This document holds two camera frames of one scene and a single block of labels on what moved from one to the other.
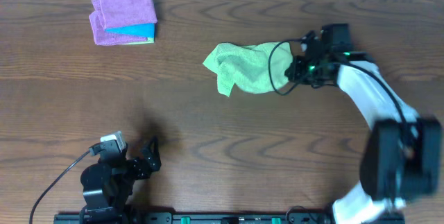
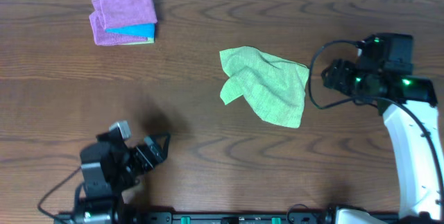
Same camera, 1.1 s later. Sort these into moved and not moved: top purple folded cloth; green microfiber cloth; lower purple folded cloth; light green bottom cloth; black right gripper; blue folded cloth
Moved: green microfiber cloth; black right gripper
Not moved: lower purple folded cloth; top purple folded cloth; light green bottom cloth; blue folded cloth
